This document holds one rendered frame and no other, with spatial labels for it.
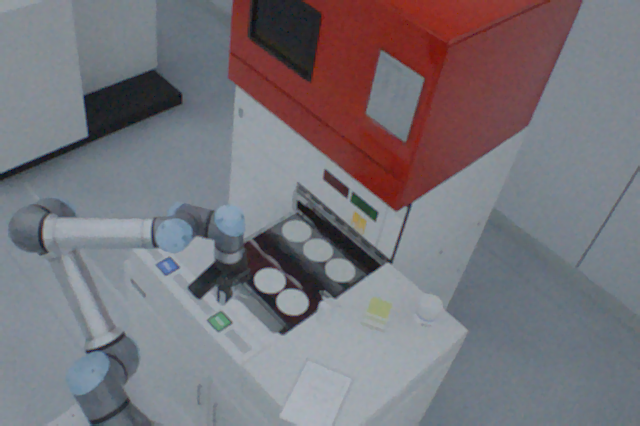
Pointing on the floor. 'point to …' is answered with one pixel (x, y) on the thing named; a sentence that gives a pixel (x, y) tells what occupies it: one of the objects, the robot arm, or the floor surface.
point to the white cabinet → (189, 356)
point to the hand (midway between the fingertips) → (219, 303)
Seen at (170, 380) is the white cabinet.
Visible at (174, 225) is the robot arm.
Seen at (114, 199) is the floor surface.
